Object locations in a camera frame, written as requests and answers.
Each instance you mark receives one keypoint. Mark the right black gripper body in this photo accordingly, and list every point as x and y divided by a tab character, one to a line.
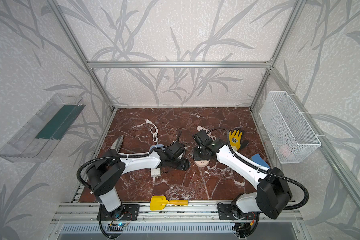
198	154

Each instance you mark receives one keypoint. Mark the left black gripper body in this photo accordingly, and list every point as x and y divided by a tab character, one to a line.
179	164

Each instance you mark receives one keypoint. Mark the white charger plug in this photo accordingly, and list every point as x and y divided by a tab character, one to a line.
155	173

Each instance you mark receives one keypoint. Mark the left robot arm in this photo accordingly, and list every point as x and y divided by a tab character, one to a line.
100	175

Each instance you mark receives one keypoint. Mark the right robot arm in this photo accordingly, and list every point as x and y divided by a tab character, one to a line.
272	187

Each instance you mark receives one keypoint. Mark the pink round power strip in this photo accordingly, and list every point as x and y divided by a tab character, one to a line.
202	163

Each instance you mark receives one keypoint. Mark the blue square power strip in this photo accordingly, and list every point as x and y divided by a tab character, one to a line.
158	146

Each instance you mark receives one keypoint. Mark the yellow black work glove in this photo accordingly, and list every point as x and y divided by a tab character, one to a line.
236	139

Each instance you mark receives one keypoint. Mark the yellow toy shovel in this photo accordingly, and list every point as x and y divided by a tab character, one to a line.
160	202

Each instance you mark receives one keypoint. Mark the blue sponge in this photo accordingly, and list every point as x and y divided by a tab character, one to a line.
258	160

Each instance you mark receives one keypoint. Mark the grey metal trowel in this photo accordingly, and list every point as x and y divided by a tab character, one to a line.
117	144

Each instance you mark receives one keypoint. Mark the white wire basket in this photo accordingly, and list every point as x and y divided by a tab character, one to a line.
290	134

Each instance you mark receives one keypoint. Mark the aluminium front rail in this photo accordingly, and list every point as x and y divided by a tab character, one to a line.
195	212

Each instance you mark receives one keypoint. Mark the clear plastic wall shelf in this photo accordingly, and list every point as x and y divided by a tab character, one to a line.
38	138

